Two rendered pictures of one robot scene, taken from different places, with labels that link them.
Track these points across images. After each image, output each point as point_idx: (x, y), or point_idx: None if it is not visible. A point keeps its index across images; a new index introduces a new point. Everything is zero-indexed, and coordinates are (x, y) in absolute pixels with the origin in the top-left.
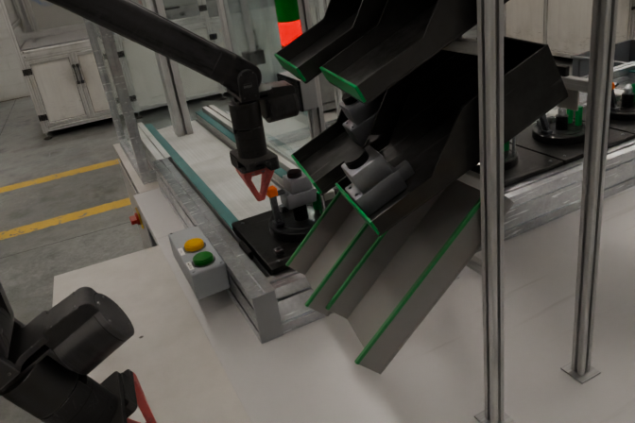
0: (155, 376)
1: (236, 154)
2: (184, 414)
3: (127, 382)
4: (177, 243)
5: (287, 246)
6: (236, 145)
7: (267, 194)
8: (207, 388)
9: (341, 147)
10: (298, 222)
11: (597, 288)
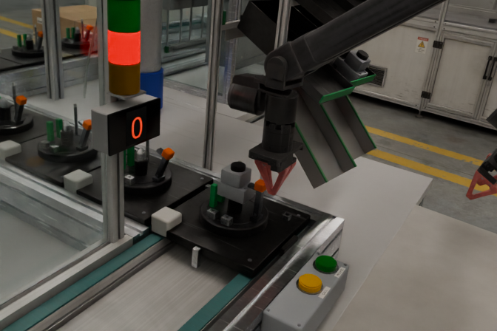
0: (416, 300)
1: (284, 154)
2: (420, 267)
3: (484, 161)
4: (312, 306)
5: (274, 216)
6: (291, 139)
7: (265, 188)
8: (394, 267)
9: (310, 80)
10: (245, 210)
11: (193, 152)
